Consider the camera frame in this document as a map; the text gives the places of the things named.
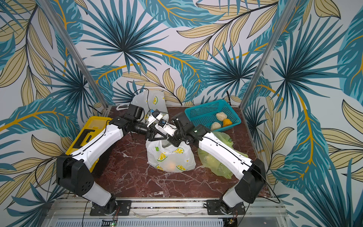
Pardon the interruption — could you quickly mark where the aluminium frame post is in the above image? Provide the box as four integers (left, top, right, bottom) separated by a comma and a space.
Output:
38, 0, 109, 109
240, 1, 297, 110

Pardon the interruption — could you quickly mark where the teal plastic basket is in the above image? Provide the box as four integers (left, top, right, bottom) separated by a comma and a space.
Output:
184, 100, 242, 132

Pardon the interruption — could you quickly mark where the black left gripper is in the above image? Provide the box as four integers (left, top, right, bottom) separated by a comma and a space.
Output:
133, 120, 168, 141

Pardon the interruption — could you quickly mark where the orange pear right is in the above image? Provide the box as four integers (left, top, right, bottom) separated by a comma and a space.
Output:
223, 118, 233, 127

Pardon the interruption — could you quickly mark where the aluminium right frame post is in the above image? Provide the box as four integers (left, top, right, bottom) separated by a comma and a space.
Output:
240, 1, 297, 110

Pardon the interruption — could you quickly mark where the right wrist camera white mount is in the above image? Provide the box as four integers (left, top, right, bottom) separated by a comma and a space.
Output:
156, 119, 177, 137

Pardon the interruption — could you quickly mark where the green avocado plastic bag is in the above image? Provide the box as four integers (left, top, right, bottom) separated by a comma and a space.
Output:
198, 131, 251, 180

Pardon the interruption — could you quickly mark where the aluminium left frame post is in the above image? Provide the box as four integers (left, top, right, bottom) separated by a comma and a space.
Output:
38, 0, 109, 109

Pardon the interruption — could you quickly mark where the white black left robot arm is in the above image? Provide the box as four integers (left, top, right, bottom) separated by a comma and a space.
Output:
56, 105, 176, 211

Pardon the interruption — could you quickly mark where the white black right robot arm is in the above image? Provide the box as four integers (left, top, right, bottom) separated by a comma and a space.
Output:
168, 113, 266, 210

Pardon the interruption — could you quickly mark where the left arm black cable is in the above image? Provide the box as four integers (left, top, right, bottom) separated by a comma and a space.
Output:
133, 87, 155, 114

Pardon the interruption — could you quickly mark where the yellow tool box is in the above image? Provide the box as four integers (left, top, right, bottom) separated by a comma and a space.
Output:
66, 116, 112, 173

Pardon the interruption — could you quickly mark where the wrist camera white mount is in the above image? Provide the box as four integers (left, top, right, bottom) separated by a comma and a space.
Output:
156, 119, 177, 137
146, 110, 164, 127

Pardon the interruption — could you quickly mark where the white lemon plastic bag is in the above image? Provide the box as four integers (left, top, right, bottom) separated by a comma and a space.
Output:
146, 140, 196, 173

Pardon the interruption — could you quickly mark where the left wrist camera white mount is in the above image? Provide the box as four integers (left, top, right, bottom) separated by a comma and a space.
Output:
146, 110, 164, 127

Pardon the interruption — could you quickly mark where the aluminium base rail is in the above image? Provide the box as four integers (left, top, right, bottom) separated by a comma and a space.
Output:
41, 198, 293, 227

